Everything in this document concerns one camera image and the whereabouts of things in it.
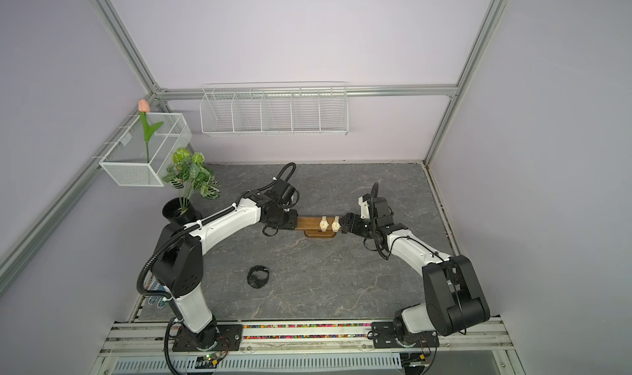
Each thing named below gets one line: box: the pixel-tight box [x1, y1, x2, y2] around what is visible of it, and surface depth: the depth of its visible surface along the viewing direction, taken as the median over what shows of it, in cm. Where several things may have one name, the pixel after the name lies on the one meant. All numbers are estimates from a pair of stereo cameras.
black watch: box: [246, 264, 270, 289], surface depth 87 cm
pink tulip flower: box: [138, 98, 164, 164], surface depth 85 cm
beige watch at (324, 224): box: [319, 215, 330, 233], surface depth 91 cm
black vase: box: [162, 197, 203, 224], surface depth 88 cm
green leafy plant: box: [162, 148, 221, 215], surface depth 80 cm
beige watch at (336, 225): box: [330, 215, 342, 233], surface depth 91 cm
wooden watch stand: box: [296, 217, 342, 238], surface depth 92 cm
